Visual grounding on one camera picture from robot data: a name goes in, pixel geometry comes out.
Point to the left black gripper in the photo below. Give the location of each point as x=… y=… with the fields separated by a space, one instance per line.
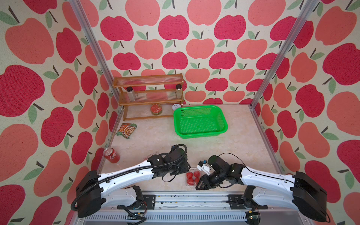
x=186 y=167

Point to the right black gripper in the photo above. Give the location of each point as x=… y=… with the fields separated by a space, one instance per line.
x=205 y=184

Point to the strawberry five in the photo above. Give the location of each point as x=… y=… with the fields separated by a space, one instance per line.
x=189 y=175

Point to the strawberry seven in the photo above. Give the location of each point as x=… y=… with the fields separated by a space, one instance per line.
x=197 y=174

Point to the clear clamshell container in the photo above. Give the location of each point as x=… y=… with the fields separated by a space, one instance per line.
x=195 y=179

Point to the strawberry six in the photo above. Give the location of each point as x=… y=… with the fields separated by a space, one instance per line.
x=191 y=182

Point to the green plastic basket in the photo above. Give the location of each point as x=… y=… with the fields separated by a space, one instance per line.
x=199 y=121

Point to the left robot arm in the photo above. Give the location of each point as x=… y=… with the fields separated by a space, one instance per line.
x=94 y=190

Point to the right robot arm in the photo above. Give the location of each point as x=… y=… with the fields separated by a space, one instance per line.
x=298 y=192

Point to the soup seasoning packet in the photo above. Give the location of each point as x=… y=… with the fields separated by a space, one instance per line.
x=126 y=130

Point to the red round tin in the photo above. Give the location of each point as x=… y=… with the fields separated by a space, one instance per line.
x=156 y=109

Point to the red soda can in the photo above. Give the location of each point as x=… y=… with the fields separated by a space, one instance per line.
x=111 y=155

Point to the yellow pull-tab can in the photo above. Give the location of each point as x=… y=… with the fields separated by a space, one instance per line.
x=176 y=106

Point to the wooden three-tier shelf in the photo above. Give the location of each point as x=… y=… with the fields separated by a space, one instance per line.
x=149 y=90

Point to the right glass spice jar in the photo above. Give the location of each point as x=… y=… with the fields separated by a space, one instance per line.
x=178 y=91

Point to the glass spice jar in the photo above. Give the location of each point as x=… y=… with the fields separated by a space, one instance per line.
x=131 y=94
x=178 y=91

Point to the left glass spice jar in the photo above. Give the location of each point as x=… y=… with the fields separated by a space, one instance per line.
x=131 y=94

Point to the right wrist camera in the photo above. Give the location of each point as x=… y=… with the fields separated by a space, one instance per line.
x=204 y=167

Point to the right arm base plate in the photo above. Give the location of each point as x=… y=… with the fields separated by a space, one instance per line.
x=238 y=202

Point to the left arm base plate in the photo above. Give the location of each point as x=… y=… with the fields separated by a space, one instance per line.
x=148 y=202

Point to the aluminium front rail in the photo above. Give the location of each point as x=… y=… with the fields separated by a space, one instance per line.
x=187 y=208

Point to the left aluminium frame post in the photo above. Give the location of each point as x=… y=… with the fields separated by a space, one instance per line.
x=87 y=29

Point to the aluminium frame post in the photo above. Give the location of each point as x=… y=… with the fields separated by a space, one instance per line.
x=87 y=29
x=305 y=12

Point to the right aluminium frame post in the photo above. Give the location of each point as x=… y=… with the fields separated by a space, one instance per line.
x=305 y=12

